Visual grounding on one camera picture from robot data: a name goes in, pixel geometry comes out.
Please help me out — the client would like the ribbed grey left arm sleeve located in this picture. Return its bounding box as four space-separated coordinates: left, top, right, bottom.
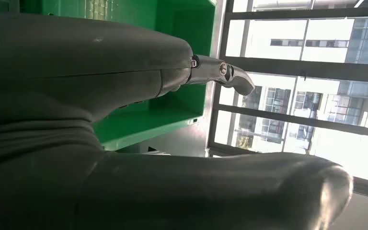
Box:
0 118 104 230

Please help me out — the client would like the dark window frame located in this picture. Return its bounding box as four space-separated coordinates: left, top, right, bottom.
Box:
207 0 368 203

